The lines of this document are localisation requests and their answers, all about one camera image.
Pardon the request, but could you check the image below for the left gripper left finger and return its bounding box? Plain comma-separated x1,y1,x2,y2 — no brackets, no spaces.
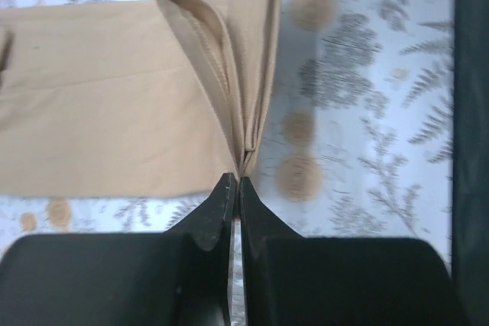
1,173,236,325

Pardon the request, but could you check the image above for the beige t shirt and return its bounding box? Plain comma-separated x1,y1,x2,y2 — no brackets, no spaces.
1,0,281,198

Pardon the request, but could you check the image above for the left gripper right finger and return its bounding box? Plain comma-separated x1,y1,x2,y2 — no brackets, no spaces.
239,178,468,325

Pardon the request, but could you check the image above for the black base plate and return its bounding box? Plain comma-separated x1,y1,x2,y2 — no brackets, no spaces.
452,0,488,325

